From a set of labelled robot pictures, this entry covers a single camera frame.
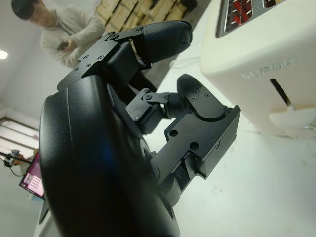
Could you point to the person's dark legs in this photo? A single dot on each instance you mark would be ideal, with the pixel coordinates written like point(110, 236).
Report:
point(74, 32)

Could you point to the computer monitor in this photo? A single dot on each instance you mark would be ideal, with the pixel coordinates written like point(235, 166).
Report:
point(33, 180)

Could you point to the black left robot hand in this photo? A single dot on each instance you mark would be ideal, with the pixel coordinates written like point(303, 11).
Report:
point(86, 148)

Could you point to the black tripod stand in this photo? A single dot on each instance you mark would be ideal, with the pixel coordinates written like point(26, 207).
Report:
point(13, 158)

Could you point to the slice of toast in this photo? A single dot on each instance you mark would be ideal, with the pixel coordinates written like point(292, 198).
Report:
point(280, 1)

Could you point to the stack of wooden crates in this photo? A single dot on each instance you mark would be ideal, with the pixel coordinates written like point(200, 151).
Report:
point(138, 12)

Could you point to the cream white toaster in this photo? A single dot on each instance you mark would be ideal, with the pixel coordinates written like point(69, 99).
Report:
point(247, 61)

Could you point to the ceiling light panel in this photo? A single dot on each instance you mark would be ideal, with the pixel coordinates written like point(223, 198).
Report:
point(2, 54)

